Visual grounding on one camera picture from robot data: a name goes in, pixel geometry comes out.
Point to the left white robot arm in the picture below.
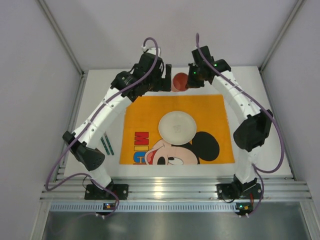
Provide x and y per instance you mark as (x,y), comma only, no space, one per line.
(83,141)

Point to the fork with green handle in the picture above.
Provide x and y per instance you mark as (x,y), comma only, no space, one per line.
(105,146)

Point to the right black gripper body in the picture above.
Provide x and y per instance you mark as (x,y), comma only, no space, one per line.
(193,78)

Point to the aluminium mounting rail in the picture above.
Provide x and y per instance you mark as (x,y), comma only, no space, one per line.
(198,182)

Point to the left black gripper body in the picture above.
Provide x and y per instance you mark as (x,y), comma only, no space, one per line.
(165,81)

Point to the cream white plate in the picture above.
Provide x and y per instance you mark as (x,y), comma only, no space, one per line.
(177,128)

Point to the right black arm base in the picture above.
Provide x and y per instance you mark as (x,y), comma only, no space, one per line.
(232,191)

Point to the perforated metal cable tray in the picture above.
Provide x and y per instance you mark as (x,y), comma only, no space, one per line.
(148,207)

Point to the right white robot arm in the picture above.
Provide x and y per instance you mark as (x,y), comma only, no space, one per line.
(254,124)

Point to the orange Mickey Mouse placemat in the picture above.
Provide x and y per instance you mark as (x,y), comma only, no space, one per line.
(142,143)

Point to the left aluminium corner post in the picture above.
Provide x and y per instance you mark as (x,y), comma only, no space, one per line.
(60,35)

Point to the right aluminium corner post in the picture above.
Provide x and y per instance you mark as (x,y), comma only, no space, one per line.
(298,5)

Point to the pink plastic cup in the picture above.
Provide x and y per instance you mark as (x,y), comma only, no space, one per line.
(179,82)

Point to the spoon with green handle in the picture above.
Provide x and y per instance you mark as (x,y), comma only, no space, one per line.
(109,144)

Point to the aluminium corner post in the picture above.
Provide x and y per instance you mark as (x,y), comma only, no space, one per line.
(298,5)
(60,35)

